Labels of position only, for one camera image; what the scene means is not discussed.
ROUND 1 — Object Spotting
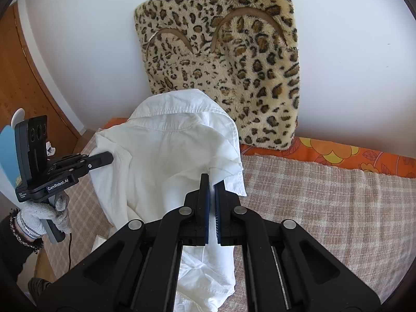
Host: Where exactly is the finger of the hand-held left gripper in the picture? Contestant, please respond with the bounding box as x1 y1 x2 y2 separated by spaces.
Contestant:
80 151 114 173

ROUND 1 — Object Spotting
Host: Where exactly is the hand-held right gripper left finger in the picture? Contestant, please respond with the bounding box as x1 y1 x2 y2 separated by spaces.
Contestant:
36 173 211 312

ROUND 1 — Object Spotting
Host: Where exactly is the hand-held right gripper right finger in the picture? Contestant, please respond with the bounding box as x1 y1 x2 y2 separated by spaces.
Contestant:
213 180 381 312

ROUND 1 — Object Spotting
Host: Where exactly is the white shirt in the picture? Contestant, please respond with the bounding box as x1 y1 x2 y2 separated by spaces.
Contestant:
89 88 248 312

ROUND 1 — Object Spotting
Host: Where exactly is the person's left forearm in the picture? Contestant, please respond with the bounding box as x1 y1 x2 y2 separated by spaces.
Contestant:
0 207 44 287

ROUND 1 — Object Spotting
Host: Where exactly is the person's left hand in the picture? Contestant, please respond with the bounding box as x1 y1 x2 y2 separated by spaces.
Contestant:
16 190 73 238

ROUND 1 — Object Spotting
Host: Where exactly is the blue chair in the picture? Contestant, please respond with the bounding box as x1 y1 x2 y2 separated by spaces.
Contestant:
0 126 23 191

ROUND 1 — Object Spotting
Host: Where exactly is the white clip lamp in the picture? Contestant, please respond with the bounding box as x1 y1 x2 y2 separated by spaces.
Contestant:
11 108 56 157

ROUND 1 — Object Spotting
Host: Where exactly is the wooden door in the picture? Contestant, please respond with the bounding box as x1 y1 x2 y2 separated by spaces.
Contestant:
0 2 82 157

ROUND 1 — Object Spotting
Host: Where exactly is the beige plaid blanket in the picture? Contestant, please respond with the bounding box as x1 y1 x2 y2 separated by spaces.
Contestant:
39 135 416 303

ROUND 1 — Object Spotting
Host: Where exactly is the orange floral bed sheet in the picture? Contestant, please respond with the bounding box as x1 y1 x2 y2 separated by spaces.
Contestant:
102 117 416 179

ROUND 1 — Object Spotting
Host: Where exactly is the leopard print cushion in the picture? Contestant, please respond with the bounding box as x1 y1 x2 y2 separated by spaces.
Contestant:
133 0 301 151

